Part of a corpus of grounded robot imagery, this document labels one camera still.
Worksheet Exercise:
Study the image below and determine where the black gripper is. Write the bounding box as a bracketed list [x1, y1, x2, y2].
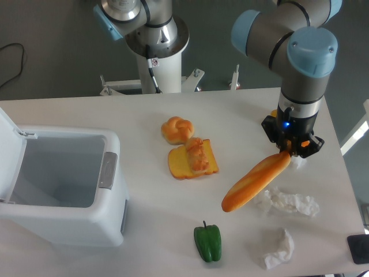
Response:
[261, 107, 325, 158]

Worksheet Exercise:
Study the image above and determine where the long baguette bread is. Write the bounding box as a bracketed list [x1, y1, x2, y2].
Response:
[221, 151, 291, 212]

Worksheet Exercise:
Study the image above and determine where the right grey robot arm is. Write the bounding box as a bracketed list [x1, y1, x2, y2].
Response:
[231, 1, 342, 158]

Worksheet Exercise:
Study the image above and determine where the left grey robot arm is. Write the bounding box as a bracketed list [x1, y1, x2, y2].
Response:
[93, 1, 205, 95]

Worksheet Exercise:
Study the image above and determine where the toast bread slice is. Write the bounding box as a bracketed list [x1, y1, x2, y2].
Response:
[168, 139, 219, 179]

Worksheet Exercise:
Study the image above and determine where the round knotted bread roll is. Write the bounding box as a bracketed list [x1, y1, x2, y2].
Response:
[161, 117, 195, 145]

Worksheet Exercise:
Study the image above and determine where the white trash can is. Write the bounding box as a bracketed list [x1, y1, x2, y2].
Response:
[1, 112, 129, 247]

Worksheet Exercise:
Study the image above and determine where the small crumpled tissue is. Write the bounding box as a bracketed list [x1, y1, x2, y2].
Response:
[288, 156, 306, 170]

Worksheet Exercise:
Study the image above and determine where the orange object behind gripper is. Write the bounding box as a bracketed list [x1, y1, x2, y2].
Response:
[270, 110, 277, 118]

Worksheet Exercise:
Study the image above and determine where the crumpled white tissue upper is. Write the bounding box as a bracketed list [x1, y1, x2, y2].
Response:
[253, 188, 320, 218]

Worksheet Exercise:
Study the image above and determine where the crumpled white tissue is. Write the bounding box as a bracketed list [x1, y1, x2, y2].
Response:
[253, 188, 320, 218]
[262, 228, 295, 270]

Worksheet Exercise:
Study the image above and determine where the crumpled white tissue lower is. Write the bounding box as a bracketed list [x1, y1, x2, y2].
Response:
[262, 228, 295, 270]

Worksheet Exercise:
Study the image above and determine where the black device at edge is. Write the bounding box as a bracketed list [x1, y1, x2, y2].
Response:
[347, 234, 368, 264]

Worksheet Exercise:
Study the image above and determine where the green bell pepper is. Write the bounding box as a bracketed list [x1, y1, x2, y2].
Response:
[193, 221, 222, 263]

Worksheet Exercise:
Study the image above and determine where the white frame at right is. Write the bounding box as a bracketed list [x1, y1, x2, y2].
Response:
[340, 99, 369, 156]

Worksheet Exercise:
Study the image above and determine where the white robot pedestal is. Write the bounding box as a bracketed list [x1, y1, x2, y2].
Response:
[99, 54, 242, 96]

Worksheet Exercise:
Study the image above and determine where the black cable on floor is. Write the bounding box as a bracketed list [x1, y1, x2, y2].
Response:
[0, 43, 28, 89]

